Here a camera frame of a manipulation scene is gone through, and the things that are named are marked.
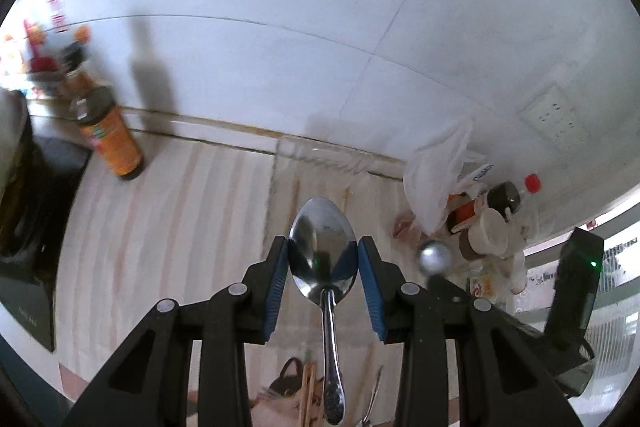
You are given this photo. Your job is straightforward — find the clear plastic container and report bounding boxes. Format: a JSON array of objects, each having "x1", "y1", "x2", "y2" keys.
[{"x1": 265, "y1": 134, "x2": 406, "y2": 258}]

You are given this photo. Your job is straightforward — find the orange label sauce bottle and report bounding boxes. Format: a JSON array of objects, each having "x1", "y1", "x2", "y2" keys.
[{"x1": 70, "y1": 86, "x2": 145, "y2": 180}]

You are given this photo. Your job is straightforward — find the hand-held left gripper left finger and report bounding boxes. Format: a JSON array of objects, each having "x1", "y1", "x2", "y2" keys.
[{"x1": 62, "y1": 236, "x2": 290, "y2": 427}]

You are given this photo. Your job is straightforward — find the wooden chopsticks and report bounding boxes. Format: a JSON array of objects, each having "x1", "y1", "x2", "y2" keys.
[{"x1": 298, "y1": 349, "x2": 318, "y2": 427}]

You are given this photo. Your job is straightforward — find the white cup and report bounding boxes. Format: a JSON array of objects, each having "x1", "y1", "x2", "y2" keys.
[{"x1": 467, "y1": 208, "x2": 512, "y2": 258}]

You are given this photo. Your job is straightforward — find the red cap plastic bottle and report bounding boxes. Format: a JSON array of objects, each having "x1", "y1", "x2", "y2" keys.
[{"x1": 487, "y1": 173, "x2": 542, "y2": 215}]

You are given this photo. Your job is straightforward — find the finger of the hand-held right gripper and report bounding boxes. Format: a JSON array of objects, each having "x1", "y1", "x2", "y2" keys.
[{"x1": 427, "y1": 274, "x2": 548, "y2": 348}]

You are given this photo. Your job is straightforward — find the black handled utensil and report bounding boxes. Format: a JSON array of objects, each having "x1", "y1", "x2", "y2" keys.
[{"x1": 267, "y1": 356, "x2": 306, "y2": 400}]

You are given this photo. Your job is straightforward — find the white plastic bag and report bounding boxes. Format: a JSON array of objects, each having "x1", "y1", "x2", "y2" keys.
[{"x1": 403, "y1": 116, "x2": 476, "y2": 238}]

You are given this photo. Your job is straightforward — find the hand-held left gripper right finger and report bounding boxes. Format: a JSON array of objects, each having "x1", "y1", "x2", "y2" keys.
[{"x1": 357, "y1": 235, "x2": 584, "y2": 427}]

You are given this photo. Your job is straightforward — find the black induction cooker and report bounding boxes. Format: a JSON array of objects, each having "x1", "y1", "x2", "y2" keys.
[{"x1": 0, "y1": 134, "x2": 93, "y2": 353}]

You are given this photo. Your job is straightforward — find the white wall socket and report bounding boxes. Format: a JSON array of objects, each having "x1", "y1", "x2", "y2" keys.
[{"x1": 518, "y1": 83, "x2": 591, "y2": 142}]

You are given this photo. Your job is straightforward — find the round shiny metal utensil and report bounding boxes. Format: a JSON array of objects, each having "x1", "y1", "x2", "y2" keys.
[{"x1": 417, "y1": 240, "x2": 455, "y2": 279}]

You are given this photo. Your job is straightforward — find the metal spoon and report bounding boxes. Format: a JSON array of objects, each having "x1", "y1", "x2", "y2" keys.
[{"x1": 288, "y1": 197, "x2": 359, "y2": 426}]

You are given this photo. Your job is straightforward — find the red lid jar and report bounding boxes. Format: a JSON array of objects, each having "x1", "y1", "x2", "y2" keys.
[{"x1": 27, "y1": 56, "x2": 63, "y2": 98}]

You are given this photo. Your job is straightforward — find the thin metal utensil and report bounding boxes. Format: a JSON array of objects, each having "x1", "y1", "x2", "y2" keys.
[{"x1": 361, "y1": 364, "x2": 385, "y2": 427}]

